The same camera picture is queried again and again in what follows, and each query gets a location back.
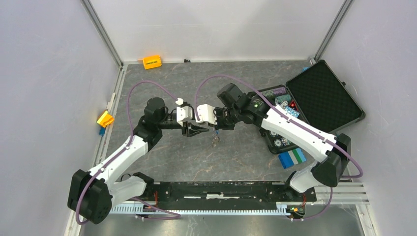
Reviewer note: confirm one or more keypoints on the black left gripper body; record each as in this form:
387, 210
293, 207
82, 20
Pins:
185, 126

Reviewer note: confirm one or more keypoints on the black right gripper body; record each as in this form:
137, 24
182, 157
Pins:
225, 119

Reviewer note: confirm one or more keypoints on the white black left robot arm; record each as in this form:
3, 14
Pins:
93, 193

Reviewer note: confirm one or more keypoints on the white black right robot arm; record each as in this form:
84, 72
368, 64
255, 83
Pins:
330, 152

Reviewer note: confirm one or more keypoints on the orange yellow plastic block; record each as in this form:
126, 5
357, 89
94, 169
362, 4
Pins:
152, 62

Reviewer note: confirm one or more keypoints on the blue green toy bricks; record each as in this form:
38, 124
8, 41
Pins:
291, 158

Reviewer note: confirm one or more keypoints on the yellow orange toy block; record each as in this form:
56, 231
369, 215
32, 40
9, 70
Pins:
105, 119

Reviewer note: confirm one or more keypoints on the black poker chip case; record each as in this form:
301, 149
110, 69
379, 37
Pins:
319, 97

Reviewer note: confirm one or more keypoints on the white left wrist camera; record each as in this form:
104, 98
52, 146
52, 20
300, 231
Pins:
184, 112

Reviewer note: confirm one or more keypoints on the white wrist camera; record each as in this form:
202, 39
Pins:
205, 113
184, 112

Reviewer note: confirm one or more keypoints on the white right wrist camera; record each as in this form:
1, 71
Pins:
205, 113

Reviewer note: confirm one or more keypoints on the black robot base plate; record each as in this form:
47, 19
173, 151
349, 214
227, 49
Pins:
224, 195

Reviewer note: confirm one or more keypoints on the white toothed cable duct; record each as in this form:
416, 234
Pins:
137, 208

